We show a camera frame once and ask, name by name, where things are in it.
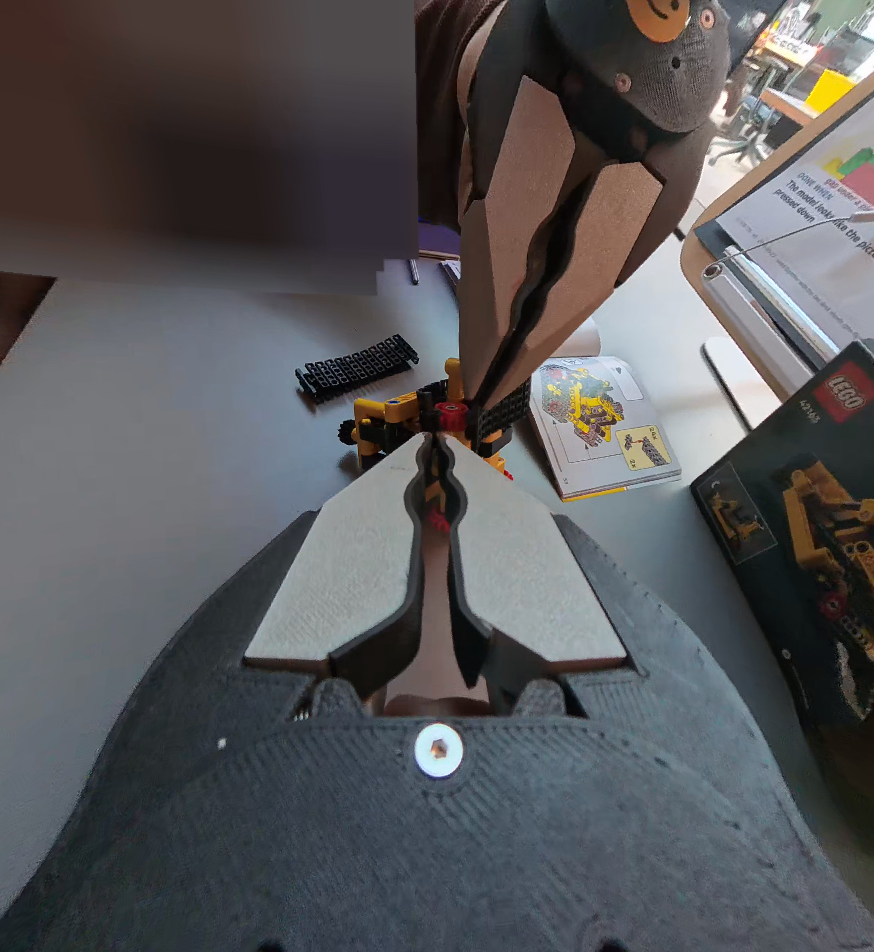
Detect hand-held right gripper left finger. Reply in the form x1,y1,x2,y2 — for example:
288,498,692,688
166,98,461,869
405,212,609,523
244,433,428,702

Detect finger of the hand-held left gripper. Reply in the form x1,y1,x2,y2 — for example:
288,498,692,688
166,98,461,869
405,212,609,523
473,160,667,430
456,74,579,403

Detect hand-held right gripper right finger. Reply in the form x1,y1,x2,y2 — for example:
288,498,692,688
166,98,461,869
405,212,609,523
444,437,629,689

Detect yellow lego bulldozer model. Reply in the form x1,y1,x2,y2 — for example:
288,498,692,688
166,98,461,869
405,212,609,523
339,357,517,534

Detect black lego track strip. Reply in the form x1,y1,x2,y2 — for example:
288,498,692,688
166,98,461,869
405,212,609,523
418,375,535,456
294,335,421,405

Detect lego instruction booklet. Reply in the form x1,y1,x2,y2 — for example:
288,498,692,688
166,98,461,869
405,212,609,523
437,256,684,504

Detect black lego set box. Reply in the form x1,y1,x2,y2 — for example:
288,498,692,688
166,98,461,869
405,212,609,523
690,338,874,809

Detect wooden sheet board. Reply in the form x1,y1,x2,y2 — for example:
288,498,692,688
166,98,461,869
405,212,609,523
679,37,874,404

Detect yellow storage bin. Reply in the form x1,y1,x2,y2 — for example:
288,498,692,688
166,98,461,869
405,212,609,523
805,67,860,114

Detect white stand base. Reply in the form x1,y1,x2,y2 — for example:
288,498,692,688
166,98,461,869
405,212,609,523
701,335,785,434

